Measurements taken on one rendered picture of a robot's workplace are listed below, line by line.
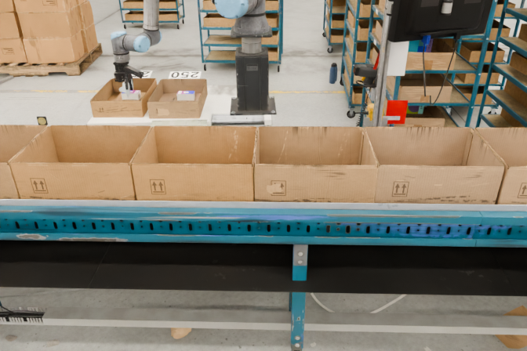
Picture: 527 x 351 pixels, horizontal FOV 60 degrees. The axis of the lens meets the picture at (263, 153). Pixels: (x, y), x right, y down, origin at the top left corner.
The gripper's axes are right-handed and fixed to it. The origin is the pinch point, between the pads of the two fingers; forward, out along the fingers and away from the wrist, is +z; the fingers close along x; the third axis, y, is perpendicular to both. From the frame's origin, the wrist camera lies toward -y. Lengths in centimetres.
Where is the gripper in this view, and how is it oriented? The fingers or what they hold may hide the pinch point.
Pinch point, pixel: (131, 93)
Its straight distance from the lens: 289.3
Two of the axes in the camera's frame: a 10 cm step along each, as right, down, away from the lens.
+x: -0.5, 4.7, -8.8
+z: 0.1, 8.8, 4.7
